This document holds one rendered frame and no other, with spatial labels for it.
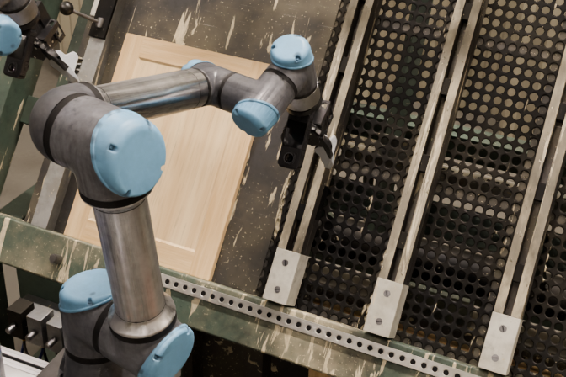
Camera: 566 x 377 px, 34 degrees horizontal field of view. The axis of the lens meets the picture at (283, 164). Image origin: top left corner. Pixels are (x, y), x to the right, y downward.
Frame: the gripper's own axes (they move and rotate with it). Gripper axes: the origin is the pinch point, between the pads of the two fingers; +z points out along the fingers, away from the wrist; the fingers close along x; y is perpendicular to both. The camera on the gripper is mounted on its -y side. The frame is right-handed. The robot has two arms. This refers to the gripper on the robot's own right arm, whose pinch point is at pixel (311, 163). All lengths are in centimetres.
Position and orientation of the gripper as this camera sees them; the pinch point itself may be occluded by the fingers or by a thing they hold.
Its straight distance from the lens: 194.1
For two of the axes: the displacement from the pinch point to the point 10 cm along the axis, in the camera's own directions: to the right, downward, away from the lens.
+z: 1.6, 5.6, 8.2
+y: 3.7, -8.0, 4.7
